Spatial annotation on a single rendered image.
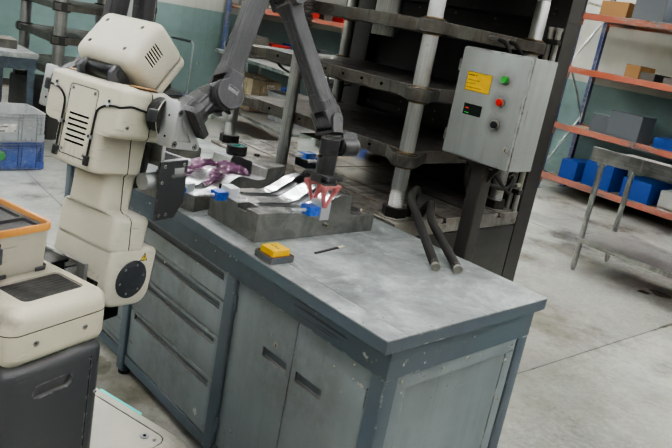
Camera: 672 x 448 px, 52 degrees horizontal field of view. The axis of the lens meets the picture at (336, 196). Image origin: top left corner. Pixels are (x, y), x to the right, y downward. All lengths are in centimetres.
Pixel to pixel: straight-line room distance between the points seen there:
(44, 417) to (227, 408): 76
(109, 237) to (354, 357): 68
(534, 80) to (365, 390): 124
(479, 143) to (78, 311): 153
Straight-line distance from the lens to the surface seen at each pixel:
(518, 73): 245
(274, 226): 207
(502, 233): 319
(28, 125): 550
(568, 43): 322
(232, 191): 214
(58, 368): 161
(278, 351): 200
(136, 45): 173
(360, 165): 302
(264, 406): 210
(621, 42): 890
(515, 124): 244
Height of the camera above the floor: 147
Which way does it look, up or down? 14 degrees down
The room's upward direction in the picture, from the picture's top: 11 degrees clockwise
